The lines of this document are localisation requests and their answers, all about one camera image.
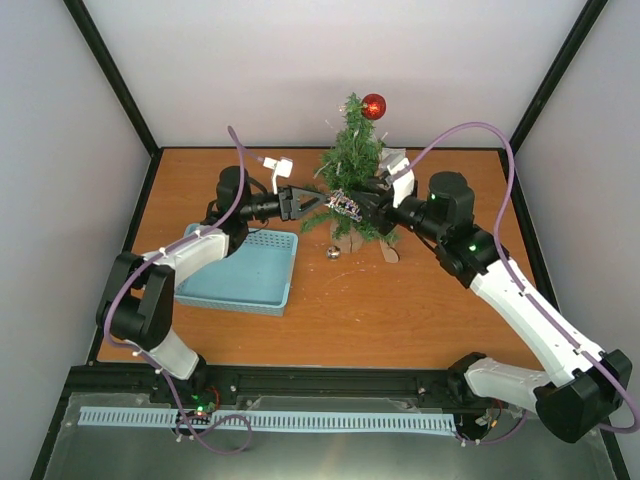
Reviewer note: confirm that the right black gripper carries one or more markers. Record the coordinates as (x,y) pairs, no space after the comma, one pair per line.
(379,212)

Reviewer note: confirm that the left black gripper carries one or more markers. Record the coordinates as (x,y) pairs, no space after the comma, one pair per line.
(290,197)

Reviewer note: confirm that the silver scroll ornament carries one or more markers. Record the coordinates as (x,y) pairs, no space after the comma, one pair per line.
(340,203)

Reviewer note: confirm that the small green christmas tree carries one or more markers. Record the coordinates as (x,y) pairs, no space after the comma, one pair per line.
(346,234)

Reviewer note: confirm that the beige wooden heart ornament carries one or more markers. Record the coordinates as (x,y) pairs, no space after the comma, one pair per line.
(389,253)

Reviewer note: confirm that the red ball ornament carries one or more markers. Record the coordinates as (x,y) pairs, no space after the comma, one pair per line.
(373,106)

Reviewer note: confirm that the blue plastic basket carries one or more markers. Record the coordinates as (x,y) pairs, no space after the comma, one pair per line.
(255,279)

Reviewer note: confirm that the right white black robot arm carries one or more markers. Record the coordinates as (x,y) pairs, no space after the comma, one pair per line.
(579,385)

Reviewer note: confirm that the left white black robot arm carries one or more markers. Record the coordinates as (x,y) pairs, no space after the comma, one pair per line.
(136,308)

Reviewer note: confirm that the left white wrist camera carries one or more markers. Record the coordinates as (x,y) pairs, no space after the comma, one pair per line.
(281,167)

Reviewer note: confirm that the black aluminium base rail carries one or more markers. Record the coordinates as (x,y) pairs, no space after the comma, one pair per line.
(446,390)

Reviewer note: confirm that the light blue cable duct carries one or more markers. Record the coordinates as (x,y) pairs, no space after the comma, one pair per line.
(274,421)

